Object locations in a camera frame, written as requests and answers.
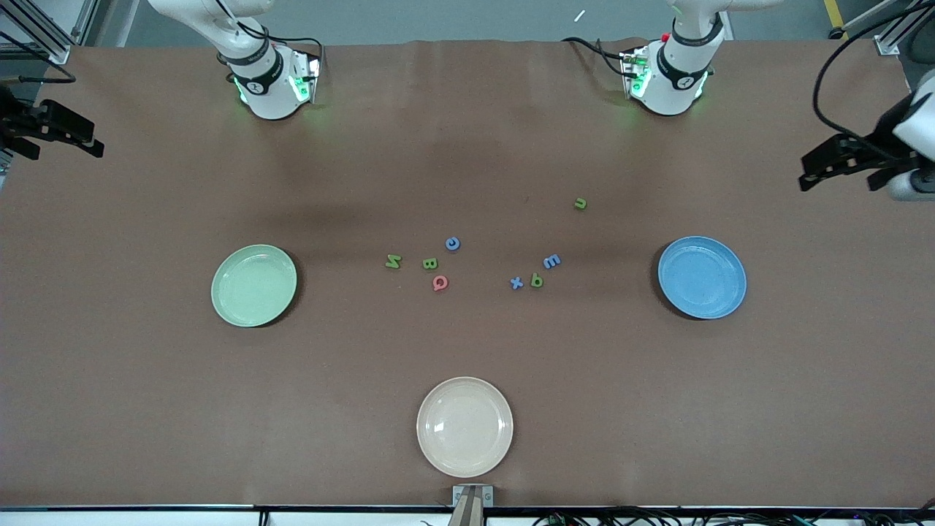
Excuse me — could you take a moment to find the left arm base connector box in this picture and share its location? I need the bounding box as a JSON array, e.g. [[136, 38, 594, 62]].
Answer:
[[619, 47, 652, 99]]

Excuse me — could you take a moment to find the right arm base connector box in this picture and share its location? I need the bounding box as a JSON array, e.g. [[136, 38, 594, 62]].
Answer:
[[289, 50, 322, 103]]

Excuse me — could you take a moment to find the blue plate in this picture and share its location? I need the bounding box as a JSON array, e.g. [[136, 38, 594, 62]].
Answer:
[[657, 235, 748, 320]]

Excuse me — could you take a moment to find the green plate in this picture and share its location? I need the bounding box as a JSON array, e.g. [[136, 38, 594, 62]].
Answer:
[[210, 244, 299, 328]]

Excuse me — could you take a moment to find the brown table cover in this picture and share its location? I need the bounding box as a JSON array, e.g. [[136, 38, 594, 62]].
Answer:
[[0, 38, 935, 508]]

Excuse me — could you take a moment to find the cream plate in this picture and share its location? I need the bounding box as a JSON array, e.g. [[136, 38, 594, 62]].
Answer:
[[416, 376, 514, 479]]

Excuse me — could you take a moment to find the aluminium frame profile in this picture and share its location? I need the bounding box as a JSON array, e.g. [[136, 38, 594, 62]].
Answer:
[[873, 0, 935, 56], [0, 0, 99, 63]]

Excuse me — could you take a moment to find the black right arm base cable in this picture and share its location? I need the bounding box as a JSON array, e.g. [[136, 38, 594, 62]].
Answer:
[[274, 37, 324, 74]]

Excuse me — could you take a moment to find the black arm base cable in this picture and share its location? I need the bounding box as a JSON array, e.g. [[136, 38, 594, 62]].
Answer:
[[561, 37, 630, 77], [274, 37, 324, 74]]

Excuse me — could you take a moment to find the black left arm base cable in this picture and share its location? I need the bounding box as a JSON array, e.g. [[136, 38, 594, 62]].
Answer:
[[561, 37, 630, 77]]

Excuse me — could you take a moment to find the black cable bundle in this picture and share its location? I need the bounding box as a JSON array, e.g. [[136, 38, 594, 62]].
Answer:
[[533, 504, 935, 526]]

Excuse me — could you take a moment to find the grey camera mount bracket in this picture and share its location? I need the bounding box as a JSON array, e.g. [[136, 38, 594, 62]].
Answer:
[[449, 485, 495, 526]]

